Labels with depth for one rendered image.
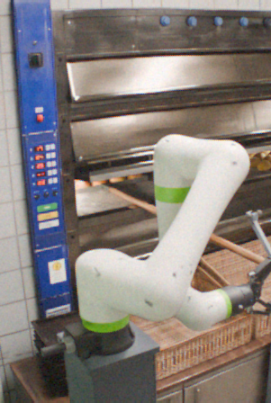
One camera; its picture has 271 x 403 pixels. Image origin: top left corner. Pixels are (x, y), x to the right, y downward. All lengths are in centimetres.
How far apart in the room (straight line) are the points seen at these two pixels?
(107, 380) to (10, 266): 109
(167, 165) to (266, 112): 154
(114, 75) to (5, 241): 86
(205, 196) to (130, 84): 117
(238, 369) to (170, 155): 134
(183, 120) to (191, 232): 139
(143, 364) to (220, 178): 52
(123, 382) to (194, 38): 173
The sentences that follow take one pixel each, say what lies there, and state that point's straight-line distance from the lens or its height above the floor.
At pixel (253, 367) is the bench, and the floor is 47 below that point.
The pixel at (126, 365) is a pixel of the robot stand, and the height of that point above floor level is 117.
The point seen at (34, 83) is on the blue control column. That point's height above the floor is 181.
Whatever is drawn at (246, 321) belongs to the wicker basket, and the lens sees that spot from 251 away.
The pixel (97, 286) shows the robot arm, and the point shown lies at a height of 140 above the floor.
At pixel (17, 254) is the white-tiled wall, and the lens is 234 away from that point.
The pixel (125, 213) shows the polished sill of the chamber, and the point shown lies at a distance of 251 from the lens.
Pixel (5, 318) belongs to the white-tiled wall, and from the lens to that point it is 245.
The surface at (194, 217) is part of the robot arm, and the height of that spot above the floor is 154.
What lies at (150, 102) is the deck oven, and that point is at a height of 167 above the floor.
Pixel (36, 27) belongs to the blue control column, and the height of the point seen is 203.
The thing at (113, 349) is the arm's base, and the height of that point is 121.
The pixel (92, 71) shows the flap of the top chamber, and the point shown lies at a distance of 234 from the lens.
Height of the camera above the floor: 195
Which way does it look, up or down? 17 degrees down
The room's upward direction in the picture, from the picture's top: 3 degrees counter-clockwise
